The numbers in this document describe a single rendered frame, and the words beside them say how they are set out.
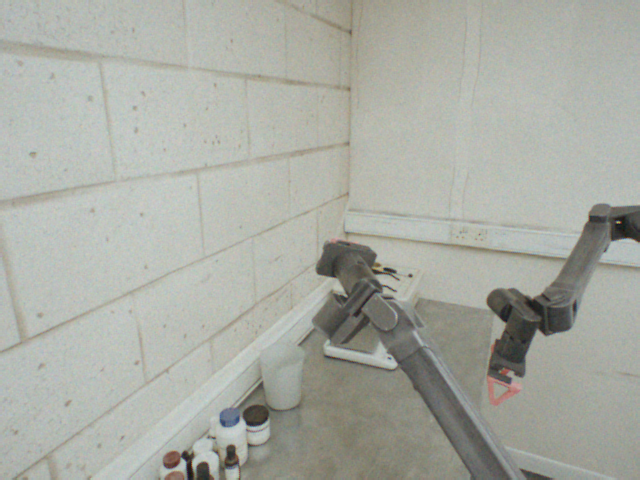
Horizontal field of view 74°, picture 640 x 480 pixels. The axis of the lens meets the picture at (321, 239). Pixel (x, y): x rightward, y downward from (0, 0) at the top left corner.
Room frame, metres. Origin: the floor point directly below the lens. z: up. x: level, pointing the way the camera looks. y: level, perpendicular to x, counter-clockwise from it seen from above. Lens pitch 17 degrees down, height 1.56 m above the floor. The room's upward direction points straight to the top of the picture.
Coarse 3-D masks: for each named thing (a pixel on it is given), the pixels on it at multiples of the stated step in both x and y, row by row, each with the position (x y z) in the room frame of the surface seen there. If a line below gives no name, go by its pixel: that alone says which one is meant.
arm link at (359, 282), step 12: (360, 264) 0.67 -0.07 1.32; (348, 276) 0.64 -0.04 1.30; (360, 276) 0.63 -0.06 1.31; (372, 276) 0.63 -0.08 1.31; (348, 288) 0.62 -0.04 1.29; (360, 288) 0.62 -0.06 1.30; (372, 288) 0.62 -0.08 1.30; (348, 300) 0.62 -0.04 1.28; (360, 300) 0.62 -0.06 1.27; (360, 312) 0.62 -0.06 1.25
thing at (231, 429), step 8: (232, 408) 0.86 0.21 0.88; (224, 416) 0.83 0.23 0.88; (232, 416) 0.83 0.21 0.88; (224, 424) 0.82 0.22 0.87; (232, 424) 0.82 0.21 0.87; (240, 424) 0.83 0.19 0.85; (216, 432) 0.82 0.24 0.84; (224, 432) 0.81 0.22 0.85; (232, 432) 0.81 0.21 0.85; (240, 432) 0.82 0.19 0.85; (224, 440) 0.80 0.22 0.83; (232, 440) 0.81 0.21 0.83; (240, 440) 0.82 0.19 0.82; (224, 448) 0.80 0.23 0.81; (240, 448) 0.81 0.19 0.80; (224, 456) 0.80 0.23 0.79; (240, 456) 0.81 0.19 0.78; (224, 464) 0.81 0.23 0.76; (240, 464) 0.81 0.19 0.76
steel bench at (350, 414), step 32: (448, 320) 1.55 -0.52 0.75; (480, 320) 1.55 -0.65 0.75; (320, 352) 1.31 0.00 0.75; (448, 352) 1.31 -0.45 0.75; (480, 352) 1.31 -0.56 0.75; (320, 384) 1.13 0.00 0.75; (352, 384) 1.13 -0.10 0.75; (384, 384) 1.13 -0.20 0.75; (480, 384) 1.13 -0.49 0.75; (288, 416) 0.99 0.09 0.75; (320, 416) 0.99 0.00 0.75; (352, 416) 0.99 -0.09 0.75; (384, 416) 0.99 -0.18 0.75; (416, 416) 0.99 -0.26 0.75; (256, 448) 0.87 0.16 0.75; (288, 448) 0.87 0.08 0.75; (320, 448) 0.87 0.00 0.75; (352, 448) 0.87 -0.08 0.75; (384, 448) 0.87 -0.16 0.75; (416, 448) 0.87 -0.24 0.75; (448, 448) 0.87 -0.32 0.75
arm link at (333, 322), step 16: (336, 304) 0.62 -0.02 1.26; (368, 304) 0.59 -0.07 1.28; (384, 304) 0.58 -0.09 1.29; (320, 320) 0.62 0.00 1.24; (336, 320) 0.61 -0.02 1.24; (352, 320) 0.61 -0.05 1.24; (368, 320) 0.63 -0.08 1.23; (384, 320) 0.57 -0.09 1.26; (336, 336) 0.61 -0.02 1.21; (352, 336) 0.62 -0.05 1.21
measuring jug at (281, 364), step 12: (264, 348) 1.09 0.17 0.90; (276, 348) 1.12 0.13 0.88; (288, 348) 1.12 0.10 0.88; (300, 348) 1.10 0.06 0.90; (264, 360) 1.09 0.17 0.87; (276, 360) 1.12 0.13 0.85; (288, 360) 1.12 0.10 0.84; (300, 360) 1.03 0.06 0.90; (264, 372) 1.02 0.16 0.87; (276, 372) 1.00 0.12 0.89; (288, 372) 1.00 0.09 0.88; (300, 372) 1.03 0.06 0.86; (264, 384) 1.03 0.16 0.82; (276, 384) 1.01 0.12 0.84; (288, 384) 1.01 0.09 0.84; (300, 384) 1.04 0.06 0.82; (276, 396) 1.01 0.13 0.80; (288, 396) 1.01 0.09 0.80; (300, 396) 1.05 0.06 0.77; (276, 408) 1.01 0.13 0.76; (288, 408) 1.01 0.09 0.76
